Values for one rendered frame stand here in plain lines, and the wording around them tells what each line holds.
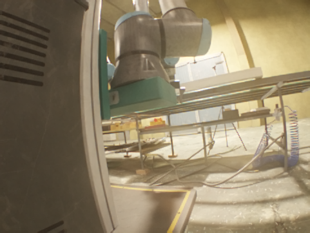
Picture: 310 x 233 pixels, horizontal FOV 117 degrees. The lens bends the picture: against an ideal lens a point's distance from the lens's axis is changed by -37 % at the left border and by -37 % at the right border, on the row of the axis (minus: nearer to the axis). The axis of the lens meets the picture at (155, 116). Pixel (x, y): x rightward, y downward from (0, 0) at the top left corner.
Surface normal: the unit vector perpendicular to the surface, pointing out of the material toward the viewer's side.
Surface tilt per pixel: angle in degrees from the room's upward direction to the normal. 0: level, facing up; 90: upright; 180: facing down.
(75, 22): 90
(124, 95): 90
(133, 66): 70
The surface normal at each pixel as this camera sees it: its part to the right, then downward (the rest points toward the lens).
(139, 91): -0.38, -0.02
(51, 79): 0.91, -0.15
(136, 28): 0.02, -0.08
